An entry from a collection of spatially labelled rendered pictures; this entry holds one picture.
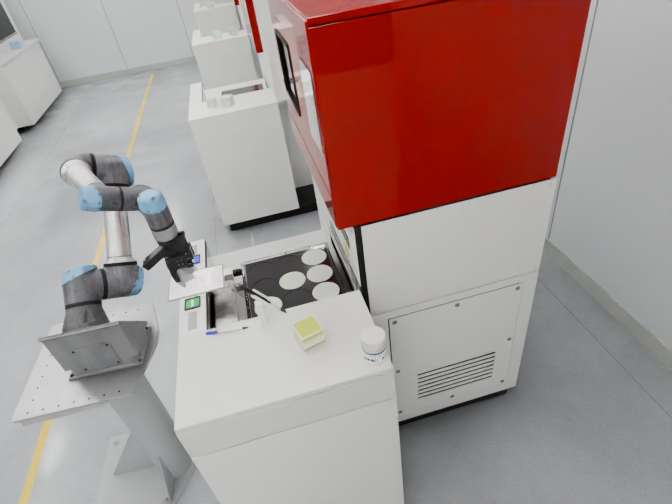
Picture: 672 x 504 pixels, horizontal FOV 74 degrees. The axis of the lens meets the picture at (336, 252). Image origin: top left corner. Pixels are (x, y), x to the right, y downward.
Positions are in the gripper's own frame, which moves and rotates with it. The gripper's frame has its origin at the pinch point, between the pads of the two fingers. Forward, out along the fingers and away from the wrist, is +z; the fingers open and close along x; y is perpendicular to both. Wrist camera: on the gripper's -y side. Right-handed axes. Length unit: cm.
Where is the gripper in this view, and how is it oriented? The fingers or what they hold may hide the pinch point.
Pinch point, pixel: (181, 284)
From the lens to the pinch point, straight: 162.9
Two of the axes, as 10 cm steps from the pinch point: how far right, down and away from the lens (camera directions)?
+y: 9.7, -2.3, 1.0
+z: 1.3, 7.8, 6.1
